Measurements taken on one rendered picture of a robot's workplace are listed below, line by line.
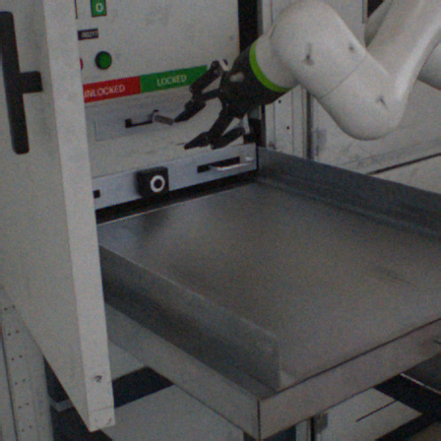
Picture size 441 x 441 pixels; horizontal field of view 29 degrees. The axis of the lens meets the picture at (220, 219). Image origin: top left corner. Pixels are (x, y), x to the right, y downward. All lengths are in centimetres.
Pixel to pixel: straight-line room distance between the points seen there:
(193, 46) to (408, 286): 69
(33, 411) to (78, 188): 87
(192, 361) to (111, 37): 73
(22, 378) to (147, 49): 66
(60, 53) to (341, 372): 52
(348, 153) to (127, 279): 84
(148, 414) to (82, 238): 98
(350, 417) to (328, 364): 117
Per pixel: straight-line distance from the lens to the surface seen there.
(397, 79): 125
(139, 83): 163
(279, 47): 121
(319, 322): 115
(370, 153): 199
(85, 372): 92
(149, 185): 164
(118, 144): 162
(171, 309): 114
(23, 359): 160
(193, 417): 188
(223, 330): 105
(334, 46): 120
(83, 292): 89
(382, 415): 231
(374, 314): 118
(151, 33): 164
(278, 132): 180
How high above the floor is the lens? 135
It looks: 19 degrees down
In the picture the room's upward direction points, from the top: 3 degrees counter-clockwise
